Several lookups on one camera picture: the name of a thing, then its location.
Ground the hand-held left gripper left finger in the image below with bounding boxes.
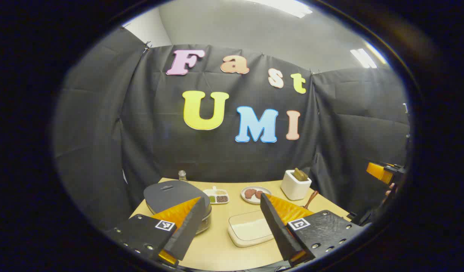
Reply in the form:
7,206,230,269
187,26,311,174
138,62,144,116
103,196,206,267

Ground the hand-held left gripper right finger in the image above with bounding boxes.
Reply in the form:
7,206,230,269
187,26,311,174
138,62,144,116
261,193,363,267

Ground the clear box of white rice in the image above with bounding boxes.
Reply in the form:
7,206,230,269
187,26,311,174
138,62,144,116
228,210,274,248

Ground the silver black rice cooker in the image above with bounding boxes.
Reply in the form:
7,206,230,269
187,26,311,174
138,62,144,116
144,181,212,235

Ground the brown wooden spoon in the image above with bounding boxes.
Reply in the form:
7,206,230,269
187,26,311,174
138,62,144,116
304,190,319,210

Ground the white round plate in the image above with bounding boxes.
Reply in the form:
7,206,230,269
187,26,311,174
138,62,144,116
241,186,272,205

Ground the white divided bean dish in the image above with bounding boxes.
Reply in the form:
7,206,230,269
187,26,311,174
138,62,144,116
203,186,230,205

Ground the white toaster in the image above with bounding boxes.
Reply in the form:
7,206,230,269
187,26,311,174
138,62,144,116
281,170,312,201

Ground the black backdrop cloth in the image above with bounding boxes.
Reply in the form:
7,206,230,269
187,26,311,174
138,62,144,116
52,26,412,231

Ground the small ceiling light panel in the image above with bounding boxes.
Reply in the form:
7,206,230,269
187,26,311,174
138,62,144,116
350,48,378,69

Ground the large ceiling light panel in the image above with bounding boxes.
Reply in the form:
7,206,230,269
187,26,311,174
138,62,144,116
247,0,313,19

